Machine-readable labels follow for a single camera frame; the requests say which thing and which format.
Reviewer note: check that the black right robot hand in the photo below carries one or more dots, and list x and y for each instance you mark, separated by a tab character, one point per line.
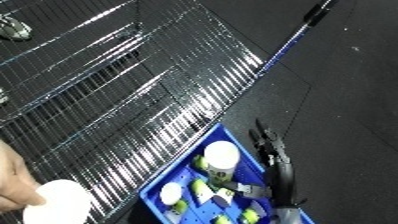
279	176

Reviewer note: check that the person's hand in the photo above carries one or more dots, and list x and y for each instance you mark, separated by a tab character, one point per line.
15	180

